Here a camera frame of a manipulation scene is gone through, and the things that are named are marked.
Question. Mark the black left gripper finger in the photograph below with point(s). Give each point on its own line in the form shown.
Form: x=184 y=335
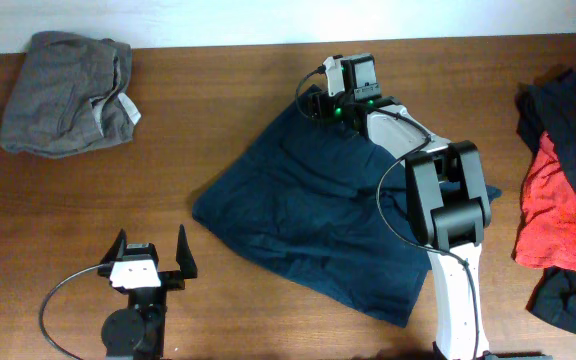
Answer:
x=184 y=257
x=117 y=249

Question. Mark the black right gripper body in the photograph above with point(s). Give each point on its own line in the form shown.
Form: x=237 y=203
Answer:
x=332 y=107

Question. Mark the dark blue shorts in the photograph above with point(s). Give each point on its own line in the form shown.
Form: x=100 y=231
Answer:
x=324 y=207

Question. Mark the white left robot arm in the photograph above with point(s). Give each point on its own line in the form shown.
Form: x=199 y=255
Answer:
x=137 y=331

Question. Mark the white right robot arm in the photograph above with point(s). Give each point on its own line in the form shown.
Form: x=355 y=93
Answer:
x=447 y=203

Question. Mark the folded grey shorts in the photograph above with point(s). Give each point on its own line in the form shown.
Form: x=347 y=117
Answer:
x=70 y=97

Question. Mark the red mesh garment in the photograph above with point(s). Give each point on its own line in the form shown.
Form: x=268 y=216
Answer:
x=547 y=236

